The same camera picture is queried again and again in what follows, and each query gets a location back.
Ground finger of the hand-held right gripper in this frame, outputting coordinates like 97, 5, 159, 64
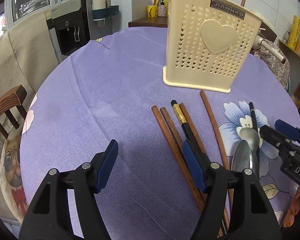
274, 119, 300, 145
259, 125, 294, 153

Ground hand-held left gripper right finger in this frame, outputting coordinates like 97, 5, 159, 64
182, 140, 283, 240

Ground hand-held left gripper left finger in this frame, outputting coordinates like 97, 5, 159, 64
19, 139, 119, 240

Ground metal spoon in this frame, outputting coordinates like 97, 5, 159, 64
236, 126, 262, 153
231, 139, 260, 179

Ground black chopstick with gold band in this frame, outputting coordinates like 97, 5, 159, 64
170, 100, 194, 143

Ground cream plastic utensil holder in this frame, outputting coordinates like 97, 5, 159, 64
162, 0, 263, 93

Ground thin black chopstick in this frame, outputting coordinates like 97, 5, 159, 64
249, 102, 262, 140

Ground grey patterned cloth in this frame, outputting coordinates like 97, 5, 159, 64
250, 41, 290, 92

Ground purple floral tablecloth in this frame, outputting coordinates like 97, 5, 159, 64
19, 26, 300, 240

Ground cream pan with lid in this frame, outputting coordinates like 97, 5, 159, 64
254, 35, 287, 64

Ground owl print cushion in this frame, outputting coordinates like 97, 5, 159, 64
0, 132, 32, 224

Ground yellow packet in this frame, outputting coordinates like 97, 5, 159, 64
288, 15, 300, 51

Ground dark wooden chair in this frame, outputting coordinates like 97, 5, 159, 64
0, 85, 28, 172

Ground beige hanging cloth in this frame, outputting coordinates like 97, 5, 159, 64
0, 11, 63, 123

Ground grey water dispenser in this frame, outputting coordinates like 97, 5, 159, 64
46, 0, 93, 62

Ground dark wooden counter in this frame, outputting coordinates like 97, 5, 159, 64
128, 17, 168, 28

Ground pink patterned pump bottle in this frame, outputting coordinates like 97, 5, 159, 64
158, 0, 168, 17

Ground yellow cup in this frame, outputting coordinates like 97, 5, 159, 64
147, 5, 159, 18

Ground blue plastic wall holder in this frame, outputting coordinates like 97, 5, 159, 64
92, 5, 120, 22

